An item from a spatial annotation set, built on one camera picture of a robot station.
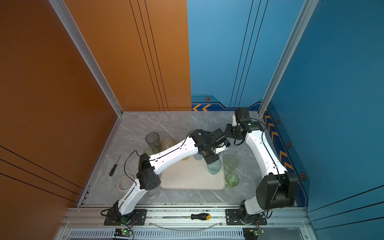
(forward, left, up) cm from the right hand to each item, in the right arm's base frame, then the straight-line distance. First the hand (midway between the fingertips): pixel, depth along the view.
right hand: (227, 131), depth 84 cm
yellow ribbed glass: (-2, +35, -8) cm, 36 cm away
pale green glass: (-11, -3, -15) cm, 19 cm away
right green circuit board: (-45, -8, -21) cm, 50 cm away
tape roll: (-22, +59, -20) cm, 66 cm away
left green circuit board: (-45, +53, -21) cm, 72 cm away
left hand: (-12, +8, -6) cm, 16 cm away
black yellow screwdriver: (-38, +16, -18) cm, 45 cm away
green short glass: (-20, -3, -19) cm, 28 cm away
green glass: (-5, +44, -11) cm, 46 cm away
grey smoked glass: (+3, +45, -10) cm, 47 cm away
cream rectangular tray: (-17, +19, -19) cm, 32 cm away
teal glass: (-14, +7, -16) cm, 22 cm away
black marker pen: (-12, +68, -19) cm, 72 cm away
